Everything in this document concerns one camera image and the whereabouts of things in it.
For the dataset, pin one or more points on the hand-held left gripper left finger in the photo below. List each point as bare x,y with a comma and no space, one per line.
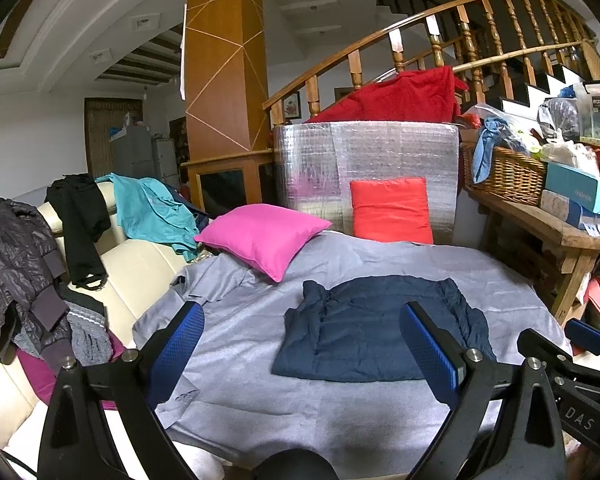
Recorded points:
177,347

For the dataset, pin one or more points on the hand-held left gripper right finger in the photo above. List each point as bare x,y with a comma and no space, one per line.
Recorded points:
430,350

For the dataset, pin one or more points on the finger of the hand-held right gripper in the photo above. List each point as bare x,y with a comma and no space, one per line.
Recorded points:
570,370
587,336

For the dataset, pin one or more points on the navy puffer jacket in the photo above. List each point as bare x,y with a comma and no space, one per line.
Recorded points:
370,330

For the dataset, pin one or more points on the grey shirt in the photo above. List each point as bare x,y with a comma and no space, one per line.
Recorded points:
220,285

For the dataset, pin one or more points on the cream leather sofa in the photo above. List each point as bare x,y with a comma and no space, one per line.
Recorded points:
135,270

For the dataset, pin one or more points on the grey knit garment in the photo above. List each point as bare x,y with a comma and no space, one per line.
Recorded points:
87,335

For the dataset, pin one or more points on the wooden side table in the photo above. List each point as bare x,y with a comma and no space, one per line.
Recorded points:
555,235

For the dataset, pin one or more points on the grey bed sheet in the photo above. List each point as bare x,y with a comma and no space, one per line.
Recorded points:
330,420

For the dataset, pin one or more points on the patterned cardboard box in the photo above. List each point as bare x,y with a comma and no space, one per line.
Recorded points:
555,205

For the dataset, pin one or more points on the teal shirt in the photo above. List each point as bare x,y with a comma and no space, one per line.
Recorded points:
150,210

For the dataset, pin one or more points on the pink pillow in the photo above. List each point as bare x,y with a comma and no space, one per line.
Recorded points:
265,235

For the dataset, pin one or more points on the magenta cloth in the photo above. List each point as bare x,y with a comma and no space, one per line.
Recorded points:
37,375

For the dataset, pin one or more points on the red pillow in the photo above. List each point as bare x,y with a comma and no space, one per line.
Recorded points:
390,210

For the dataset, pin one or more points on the teal cardboard box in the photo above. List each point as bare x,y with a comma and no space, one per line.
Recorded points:
575,187

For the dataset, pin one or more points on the black pants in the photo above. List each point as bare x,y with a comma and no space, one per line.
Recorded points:
80,220

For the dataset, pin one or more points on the wicker basket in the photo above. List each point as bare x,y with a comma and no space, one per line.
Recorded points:
510,177

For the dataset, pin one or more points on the white plastic bag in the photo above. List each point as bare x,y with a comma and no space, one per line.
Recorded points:
570,152

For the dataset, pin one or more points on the black puffer jacket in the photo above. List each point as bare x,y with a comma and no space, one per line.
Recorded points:
15,260

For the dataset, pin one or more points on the white refrigerator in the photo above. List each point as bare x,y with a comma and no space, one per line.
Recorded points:
165,160

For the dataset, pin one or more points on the grey refrigerator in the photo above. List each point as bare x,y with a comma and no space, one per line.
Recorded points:
132,152

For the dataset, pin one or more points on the yellow-green cloth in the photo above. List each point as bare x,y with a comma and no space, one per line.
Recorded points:
527,142

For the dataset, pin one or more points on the silver foil mat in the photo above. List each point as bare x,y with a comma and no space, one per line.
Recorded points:
380,150

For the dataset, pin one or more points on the clear plastic bag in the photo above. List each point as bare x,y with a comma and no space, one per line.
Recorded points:
562,117

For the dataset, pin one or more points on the brown bamboo door curtain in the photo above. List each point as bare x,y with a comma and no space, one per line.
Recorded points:
100,130

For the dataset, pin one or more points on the black and white staircase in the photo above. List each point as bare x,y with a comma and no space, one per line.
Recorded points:
527,95

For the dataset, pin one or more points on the red blanket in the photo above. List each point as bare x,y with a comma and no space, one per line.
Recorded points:
405,97

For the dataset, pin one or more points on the framed picture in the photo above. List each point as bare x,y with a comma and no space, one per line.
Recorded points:
292,105

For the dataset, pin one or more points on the wooden pillar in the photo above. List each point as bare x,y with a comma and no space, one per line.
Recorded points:
220,60

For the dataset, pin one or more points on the wooden stair railing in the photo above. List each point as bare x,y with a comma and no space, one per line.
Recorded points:
399,60

